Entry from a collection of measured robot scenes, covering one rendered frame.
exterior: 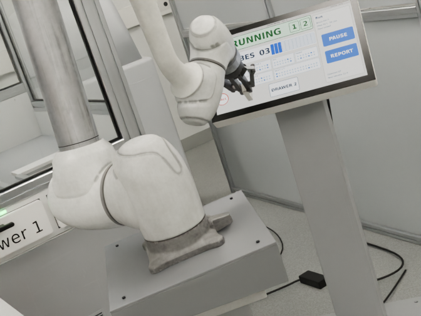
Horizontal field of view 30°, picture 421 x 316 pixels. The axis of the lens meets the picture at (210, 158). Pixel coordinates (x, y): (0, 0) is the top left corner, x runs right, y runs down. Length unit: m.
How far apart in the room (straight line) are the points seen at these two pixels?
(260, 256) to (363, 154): 1.93
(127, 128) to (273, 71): 0.50
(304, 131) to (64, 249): 0.84
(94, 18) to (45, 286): 0.84
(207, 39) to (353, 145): 1.67
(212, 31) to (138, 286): 0.71
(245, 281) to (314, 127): 0.94
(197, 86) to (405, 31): 1.26
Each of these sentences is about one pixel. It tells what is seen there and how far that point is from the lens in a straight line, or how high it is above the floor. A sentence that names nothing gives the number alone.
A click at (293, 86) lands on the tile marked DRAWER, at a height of 1.00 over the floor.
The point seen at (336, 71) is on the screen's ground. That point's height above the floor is 1.01.
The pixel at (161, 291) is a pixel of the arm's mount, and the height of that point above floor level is 0.84.
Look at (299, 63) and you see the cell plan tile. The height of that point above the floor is 1.05.
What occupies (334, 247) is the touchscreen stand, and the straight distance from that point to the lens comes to 2.69.
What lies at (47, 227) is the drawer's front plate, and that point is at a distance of 2.43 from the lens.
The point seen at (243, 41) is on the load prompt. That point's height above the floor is 1.16.
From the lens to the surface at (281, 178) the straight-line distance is 4.28.
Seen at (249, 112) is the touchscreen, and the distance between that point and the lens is 2.43.
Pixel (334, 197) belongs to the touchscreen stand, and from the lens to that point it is 2.62.
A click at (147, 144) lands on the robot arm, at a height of 1.12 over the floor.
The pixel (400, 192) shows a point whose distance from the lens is 3.49.
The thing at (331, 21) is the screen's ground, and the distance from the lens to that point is 2.51.
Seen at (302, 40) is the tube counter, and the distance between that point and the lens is 2.50.
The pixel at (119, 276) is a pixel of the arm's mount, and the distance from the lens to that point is 1.84.
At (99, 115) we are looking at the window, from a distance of 2.50.
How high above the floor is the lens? 1.50
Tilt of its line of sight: 15 degrees down
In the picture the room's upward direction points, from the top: 18 degrees counter-clockwise
